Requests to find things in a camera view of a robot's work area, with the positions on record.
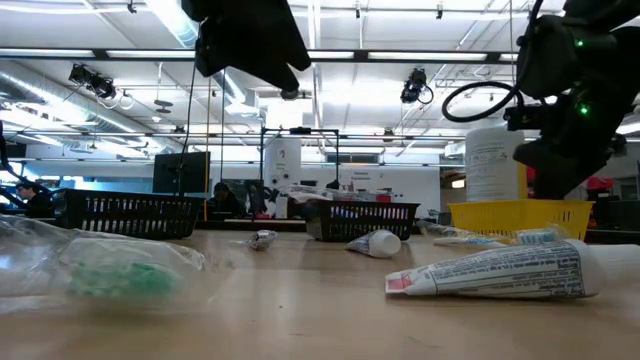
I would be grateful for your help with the black slotted plastic basket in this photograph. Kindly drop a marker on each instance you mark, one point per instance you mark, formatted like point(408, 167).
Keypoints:
point(130, 215)
point(360, 220)

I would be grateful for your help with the small red storage bin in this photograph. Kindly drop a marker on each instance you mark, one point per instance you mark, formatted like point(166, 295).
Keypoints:
point(599, 183)

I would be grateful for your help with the white toothpaste tube red end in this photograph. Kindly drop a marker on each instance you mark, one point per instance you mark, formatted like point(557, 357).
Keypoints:
point(500, 272)

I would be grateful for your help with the black overhead beam light strips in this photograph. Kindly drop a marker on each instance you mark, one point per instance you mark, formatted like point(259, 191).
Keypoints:
point(361, 56)

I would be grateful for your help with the white blue toothpaste tube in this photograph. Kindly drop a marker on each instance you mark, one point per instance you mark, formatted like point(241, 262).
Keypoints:
point(380, 243)

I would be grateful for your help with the black ceiling camera cluster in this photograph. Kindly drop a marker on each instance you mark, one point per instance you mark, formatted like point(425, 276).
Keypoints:
point(92, 80)

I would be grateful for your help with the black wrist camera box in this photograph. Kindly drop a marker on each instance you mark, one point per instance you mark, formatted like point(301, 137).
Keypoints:
point(525, 117)

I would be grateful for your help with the white wipes canister yellow label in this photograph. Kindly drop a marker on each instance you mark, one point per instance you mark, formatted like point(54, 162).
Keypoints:
point(492, 165)

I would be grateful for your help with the black metal frame stand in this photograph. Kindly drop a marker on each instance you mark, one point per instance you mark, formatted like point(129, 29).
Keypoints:
point(300, 131)

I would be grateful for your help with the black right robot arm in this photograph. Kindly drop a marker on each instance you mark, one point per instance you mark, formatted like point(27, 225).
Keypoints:
point(605, 12)

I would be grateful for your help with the black monitor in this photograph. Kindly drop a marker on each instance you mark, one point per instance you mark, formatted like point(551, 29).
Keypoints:
point(180, 172)

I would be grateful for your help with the clear wrapped green packet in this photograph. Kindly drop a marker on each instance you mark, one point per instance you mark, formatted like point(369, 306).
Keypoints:
point(120, 277)

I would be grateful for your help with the white column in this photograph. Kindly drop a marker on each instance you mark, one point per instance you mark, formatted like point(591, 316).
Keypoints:
point(282, 170)

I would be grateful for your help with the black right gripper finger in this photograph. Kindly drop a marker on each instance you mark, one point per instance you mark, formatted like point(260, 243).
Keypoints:
point(565, 165)

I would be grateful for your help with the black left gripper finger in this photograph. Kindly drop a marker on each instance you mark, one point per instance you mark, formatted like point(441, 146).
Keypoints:
point(250, 47)
point(287, 82)

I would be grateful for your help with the yellow slotted plastic basket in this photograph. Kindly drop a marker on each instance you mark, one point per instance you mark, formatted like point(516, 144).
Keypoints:
point(520, 215)

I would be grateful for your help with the silver ceiling duct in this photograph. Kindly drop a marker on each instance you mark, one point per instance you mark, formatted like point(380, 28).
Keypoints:
point(30, 87)

